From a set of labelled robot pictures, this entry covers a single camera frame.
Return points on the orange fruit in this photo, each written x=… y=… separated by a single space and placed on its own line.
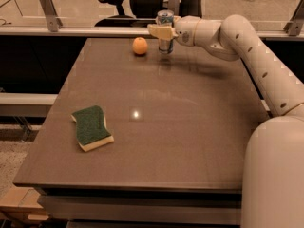
x=140 y=46

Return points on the metal rail bracket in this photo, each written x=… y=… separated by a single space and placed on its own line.
x=174 y=5
x=54 y=23
x=296 y=23

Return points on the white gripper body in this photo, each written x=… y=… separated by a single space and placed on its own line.
x=184 y=30

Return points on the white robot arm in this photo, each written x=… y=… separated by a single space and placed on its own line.
x=273 y=173

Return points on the middle metal rail bracket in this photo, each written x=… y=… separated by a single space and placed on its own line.
x=174 y=5

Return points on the left metal rail bracket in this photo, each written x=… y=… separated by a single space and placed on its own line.
x=54 y=23

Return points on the right metal rail bracket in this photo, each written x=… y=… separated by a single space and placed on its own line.
x=296 y=23

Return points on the green yellow sponge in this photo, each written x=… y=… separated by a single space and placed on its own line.
x=91 y=131

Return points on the silver blue redbull can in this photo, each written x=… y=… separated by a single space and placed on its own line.
x=165 y=18

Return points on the cardboard box under table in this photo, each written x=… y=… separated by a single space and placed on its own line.
x=21 y=204

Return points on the black office chair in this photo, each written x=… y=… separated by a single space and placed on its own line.
x=144 y=11

